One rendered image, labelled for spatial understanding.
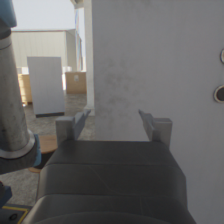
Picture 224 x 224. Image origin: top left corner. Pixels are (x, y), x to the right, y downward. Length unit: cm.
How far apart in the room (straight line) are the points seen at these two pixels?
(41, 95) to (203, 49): 326
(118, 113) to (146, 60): 10
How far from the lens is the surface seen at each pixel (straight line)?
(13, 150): 72
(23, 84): 471
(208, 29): 30
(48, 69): 336
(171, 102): 28
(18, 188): 171
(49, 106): 346
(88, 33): 329
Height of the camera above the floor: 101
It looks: 16 degrees down
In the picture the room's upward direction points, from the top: straight up
